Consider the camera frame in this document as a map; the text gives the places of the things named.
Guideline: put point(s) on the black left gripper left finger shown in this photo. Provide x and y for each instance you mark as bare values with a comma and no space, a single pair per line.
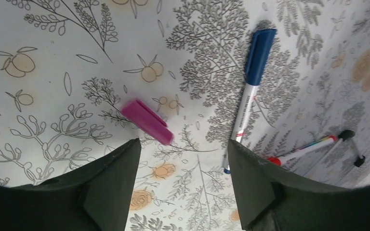
94,197

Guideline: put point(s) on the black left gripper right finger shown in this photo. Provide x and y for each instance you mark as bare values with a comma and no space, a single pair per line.
271,198

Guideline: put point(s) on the magenta marker cap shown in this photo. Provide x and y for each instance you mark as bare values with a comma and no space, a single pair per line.
148,121

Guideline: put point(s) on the red capped marker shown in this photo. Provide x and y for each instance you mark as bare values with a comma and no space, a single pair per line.
300,152

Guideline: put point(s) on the floral patterned table mat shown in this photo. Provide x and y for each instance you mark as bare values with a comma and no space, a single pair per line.
67,67

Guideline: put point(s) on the blue capped marker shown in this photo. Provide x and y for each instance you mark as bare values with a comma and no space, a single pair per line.
259,51

